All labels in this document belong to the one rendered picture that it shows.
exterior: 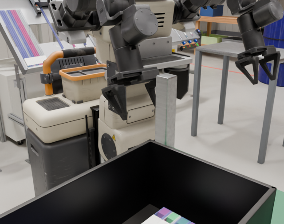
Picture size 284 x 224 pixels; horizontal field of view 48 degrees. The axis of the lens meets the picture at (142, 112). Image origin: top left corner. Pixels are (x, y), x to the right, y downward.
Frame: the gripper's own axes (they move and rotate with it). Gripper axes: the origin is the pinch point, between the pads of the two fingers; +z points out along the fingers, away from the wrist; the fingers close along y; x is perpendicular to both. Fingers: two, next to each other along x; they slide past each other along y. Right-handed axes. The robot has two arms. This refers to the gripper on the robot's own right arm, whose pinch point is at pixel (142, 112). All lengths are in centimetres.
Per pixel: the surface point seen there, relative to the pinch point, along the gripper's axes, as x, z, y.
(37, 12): 180, -95, 52
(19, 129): 217, -12, 26
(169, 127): -10.8, 4.2, -2.1
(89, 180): -25.9, 6.2, -26.9
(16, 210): -27.7, 6.1, -35.4
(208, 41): 358, -102, 436
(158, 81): -12.8, -4.7, -3.4
